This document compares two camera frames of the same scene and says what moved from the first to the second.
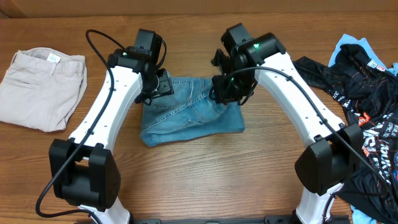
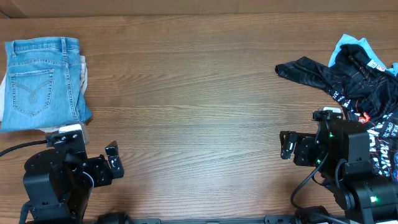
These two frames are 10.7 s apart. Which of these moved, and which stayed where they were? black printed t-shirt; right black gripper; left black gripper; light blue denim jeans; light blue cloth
Moved: left black gripper; light blue denim jeans; right black gripper
Stayed: light blue cloth; black printed t-shirt
